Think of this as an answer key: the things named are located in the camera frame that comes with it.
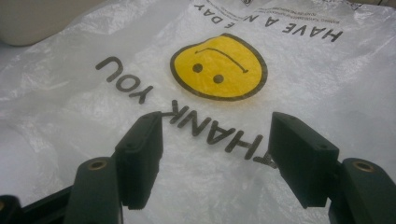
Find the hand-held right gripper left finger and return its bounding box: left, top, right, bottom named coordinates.
left=114, top=110, right=164, bottom=211

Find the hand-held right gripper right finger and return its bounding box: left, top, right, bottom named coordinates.
left=268, top=111, right=341, bottom=210

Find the clear smiley-face plastic bag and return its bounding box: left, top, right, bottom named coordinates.
left=0, top=0, right=396, bottom=224

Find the beige basket with grey rim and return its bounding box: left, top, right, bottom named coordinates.
left=0, top=0, right=107, bottom=48

